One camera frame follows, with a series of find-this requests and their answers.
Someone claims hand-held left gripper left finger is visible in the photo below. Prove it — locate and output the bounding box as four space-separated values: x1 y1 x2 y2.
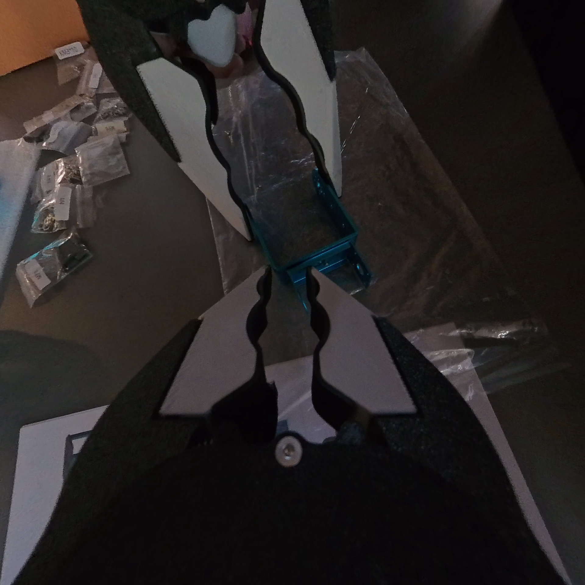
158 267 279 444

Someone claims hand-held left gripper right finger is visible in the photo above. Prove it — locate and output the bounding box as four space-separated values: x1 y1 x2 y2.
304 266 419 435

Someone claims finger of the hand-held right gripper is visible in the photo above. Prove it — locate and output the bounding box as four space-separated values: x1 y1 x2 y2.
255 0 342 199
136 57 253 242

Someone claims blue metal U bracket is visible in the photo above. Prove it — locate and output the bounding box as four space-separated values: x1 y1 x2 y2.
244 167 368 316

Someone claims large clear plastic bag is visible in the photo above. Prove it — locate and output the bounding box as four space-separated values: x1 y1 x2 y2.
206 46 501 316

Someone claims person's right hand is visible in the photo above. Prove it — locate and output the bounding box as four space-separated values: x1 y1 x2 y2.
155 11 260 76

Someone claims orange box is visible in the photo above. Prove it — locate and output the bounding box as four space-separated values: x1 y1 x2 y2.
0 0 99 77

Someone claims pile of small screw bags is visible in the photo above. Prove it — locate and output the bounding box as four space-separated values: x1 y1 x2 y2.
16 41 134 308

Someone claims clear bag of long parts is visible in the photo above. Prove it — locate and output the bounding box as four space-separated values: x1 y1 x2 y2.
404 317 572 394

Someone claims white instruction sheet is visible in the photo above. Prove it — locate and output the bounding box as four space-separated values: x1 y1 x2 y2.
8 329 576 585

